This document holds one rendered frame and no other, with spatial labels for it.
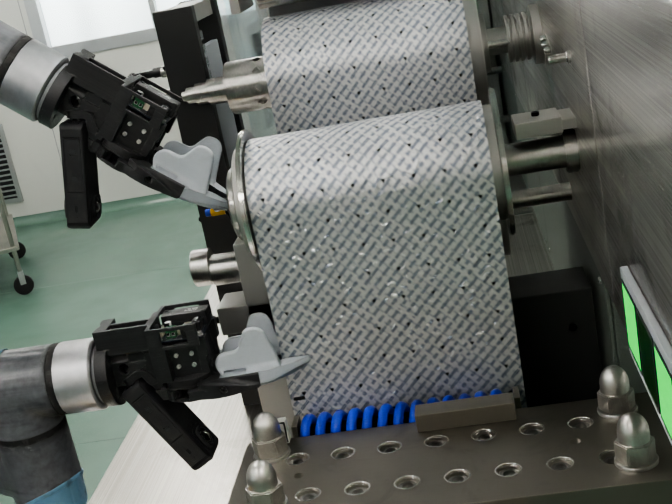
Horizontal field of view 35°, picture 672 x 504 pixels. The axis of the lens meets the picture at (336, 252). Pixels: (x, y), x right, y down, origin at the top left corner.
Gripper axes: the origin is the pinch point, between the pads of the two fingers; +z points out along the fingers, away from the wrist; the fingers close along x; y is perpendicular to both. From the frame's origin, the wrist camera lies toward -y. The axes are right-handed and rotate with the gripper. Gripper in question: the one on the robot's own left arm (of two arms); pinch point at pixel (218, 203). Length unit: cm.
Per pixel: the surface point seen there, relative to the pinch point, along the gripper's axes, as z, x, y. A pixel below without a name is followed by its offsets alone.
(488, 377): 32.0, -8.5, 0.5
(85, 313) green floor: -43, 345, -199
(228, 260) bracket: 3.7, 0.2, -5.2
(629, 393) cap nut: 41.6, -16.1, 8.5
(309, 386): 17.1, -8.4, -9.6
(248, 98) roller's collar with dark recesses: -3.5, 20.0, 6.7
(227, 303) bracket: 5.9, 0.2, -9.6
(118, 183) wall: -83, 548, -211
